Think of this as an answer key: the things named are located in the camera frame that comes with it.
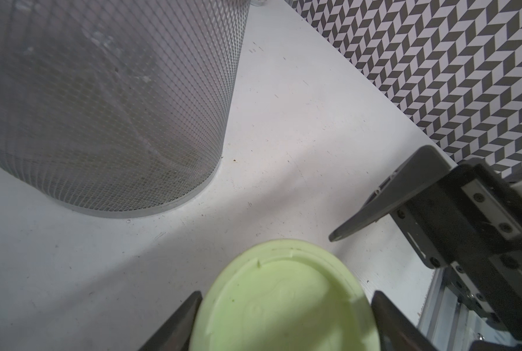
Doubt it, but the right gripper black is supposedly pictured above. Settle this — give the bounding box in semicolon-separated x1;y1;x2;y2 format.
328;146;522;342

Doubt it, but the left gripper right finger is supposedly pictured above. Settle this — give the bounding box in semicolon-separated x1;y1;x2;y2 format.
371;290;437;351

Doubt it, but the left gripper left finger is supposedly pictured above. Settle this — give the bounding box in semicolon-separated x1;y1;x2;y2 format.
139;291;202;351

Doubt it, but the green jar lid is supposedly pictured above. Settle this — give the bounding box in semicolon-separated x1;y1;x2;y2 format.
189;239;381;350

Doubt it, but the grey mesh trash bin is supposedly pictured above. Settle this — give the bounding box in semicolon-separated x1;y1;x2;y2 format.
0;1;250;218

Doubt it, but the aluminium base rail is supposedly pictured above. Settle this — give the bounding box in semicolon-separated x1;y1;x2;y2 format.
418;269;522;350

